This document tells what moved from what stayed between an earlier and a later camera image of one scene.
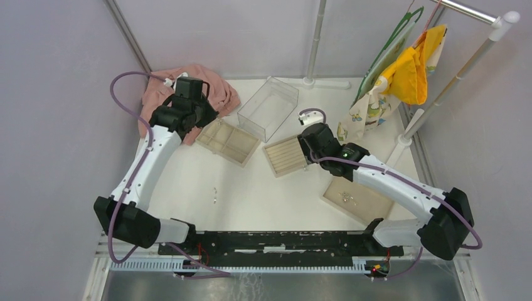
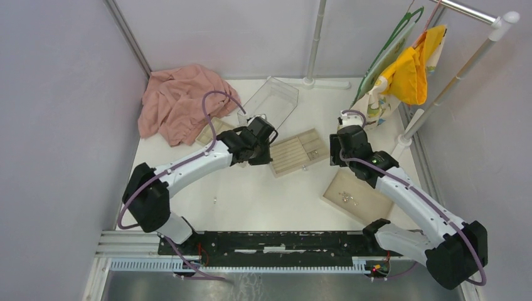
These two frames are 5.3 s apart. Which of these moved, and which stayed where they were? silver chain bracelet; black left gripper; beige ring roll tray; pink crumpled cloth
Moved: black left gripper
Stayed: silver chain bracelet; pink crumpled cloth; beige ring roll tray
